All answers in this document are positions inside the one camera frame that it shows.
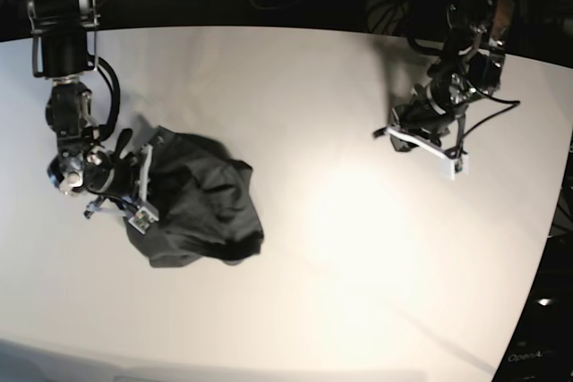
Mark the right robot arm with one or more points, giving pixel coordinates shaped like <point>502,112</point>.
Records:
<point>83,110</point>

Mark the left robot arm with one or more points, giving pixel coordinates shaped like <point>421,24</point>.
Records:
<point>467,69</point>

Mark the dark grey T-shirt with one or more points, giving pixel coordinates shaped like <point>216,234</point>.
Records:
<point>204,205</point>

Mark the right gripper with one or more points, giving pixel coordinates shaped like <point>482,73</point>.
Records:
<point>120,183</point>

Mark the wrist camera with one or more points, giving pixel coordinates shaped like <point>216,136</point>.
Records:
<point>450,168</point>
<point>143,218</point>

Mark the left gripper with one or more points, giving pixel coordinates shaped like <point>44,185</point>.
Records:
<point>406,137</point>

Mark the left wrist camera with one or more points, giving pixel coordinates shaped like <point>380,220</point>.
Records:
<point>450,168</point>

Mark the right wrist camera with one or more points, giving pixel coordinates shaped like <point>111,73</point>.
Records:
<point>143,218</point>

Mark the black OpenArm case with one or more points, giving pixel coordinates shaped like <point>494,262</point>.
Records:
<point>541,346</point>

